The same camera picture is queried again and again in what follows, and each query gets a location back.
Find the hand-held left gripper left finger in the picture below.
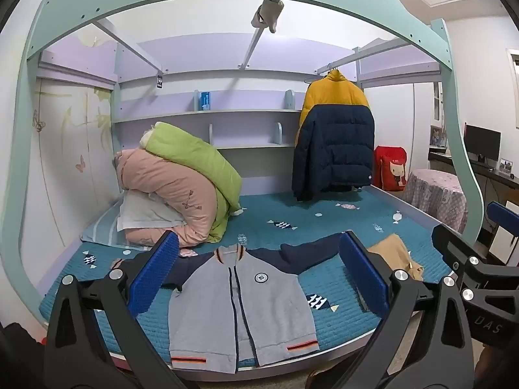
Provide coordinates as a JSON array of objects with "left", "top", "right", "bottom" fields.
[{"left": 44, "top": 230, "right": 191, "bottom": 389}]

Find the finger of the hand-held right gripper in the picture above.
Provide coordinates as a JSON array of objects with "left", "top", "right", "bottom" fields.
[
  {"left": 486, "top": 201, "right": 519, "bottom": 254},
  {"left": 431, "top": 224, "right": 489, "bottom": 280}
]

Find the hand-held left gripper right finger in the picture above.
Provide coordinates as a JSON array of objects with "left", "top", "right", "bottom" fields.
[{"left": 338, "top": 230, "right": 475, "bottom": 389}]

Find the grey jacket with navy sleeves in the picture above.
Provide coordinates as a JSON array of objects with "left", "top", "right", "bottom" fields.
[{"left": 109, "top": 233, "right": 349, "bottom": 374}]

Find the tan garment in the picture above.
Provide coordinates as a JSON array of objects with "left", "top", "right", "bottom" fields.
[{"left": 367, "top": 233, "right": 424, "bottom": 282}]

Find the dark desk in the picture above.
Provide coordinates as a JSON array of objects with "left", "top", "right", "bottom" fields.
[{"left": 429, "top": 148, "right": 519, "bottom": 264}]

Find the white pillow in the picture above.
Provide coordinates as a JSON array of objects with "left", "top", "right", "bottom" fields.
[{"left": 117, "top": 190, "right": 187, "bottom": 233}]

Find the striped pale blue pillow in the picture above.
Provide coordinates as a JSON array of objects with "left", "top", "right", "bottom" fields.
[{"left": 80, "top": 203, "right": 136, "bottom": 249}]

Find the black computer monitor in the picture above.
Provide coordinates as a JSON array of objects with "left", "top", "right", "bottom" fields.
[{"left": 463, "top": 123, "right": 502, "bottom": 167}]

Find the pink duvet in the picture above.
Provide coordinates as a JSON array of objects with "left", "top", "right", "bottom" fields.
[{"left": 115, "top": 148, "right": 222, "bottom": 248}]

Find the teal quilted bed cover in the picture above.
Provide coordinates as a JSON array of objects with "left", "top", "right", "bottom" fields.
[{"left": 38, "top": 184, "right": 459, "bottom": 367}]

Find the red cartoon bag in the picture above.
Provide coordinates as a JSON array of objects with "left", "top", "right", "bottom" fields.
[{"left": 373, "top": 146, "right": 407, "bottom": 191}]

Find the green duvet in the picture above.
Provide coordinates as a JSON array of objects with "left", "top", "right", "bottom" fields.
[{"left": 145, "top": 122, "right": 244, "bottom": 244}]

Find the yellow and navy puffer jacket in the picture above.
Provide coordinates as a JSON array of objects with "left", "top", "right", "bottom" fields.
[{"left": 292, "top": 69, "right": 375, "bottom": 202}]

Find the white wardrobe with butterfly decor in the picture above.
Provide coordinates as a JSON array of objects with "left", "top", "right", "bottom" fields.
[{"left": 34, "top": 77, "right": 122, "bottom": 252}]

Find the grey hanging cloth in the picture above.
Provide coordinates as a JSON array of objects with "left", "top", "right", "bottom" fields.
[{"left": 251, "top": 0, "right": 284, "bottom": 33}]

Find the lilac wall shelf unit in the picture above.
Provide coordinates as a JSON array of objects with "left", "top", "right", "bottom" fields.
[{"left": 111, "top": 89, "right": 303, "bottom": 150}]

